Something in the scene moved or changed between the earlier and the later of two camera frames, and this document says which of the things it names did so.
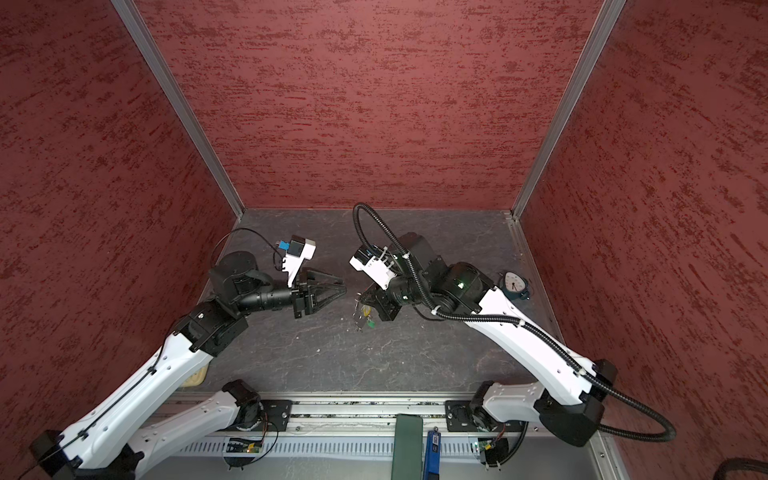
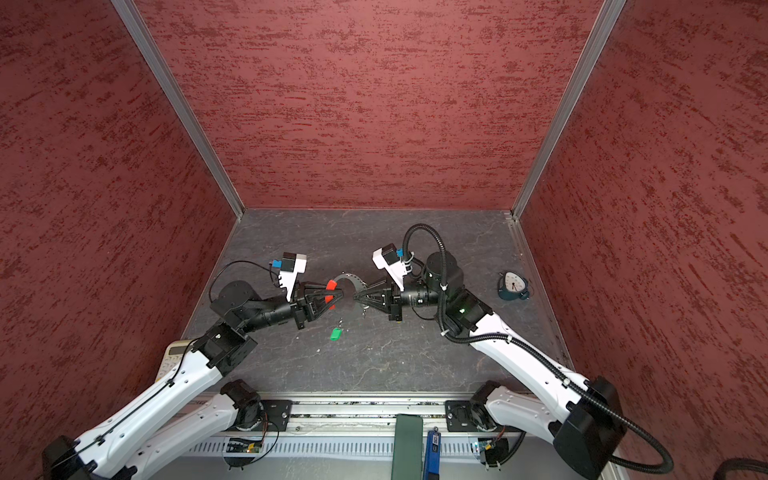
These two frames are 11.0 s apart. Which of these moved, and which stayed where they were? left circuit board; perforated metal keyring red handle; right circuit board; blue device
Moved: perforated metal keyring red handle
Stayed: left circuit board; right circuit board; blue device
